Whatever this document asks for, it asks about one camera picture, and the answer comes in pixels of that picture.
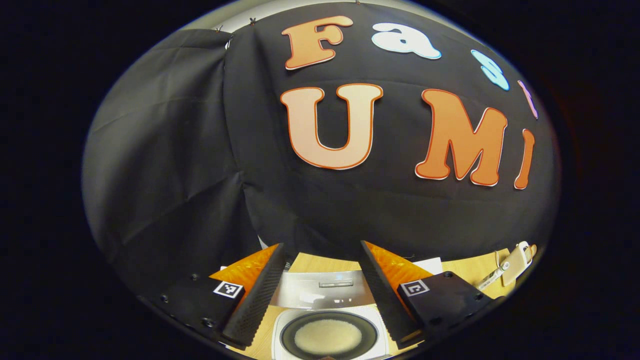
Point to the row of black cloth clips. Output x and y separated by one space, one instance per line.
252 21

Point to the toasted bread slice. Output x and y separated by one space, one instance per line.
533 249

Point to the cream white toaster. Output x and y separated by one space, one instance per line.
515 267

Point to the white rice cooker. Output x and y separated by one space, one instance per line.
325 295

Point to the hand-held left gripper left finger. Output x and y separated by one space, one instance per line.
255 300

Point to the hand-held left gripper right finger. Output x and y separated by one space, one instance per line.
382 297

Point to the heap of white rice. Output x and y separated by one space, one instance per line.
327 336

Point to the black backdrop cloth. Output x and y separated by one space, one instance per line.
175 150

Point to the white green drink bottle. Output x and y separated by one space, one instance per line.
492 276

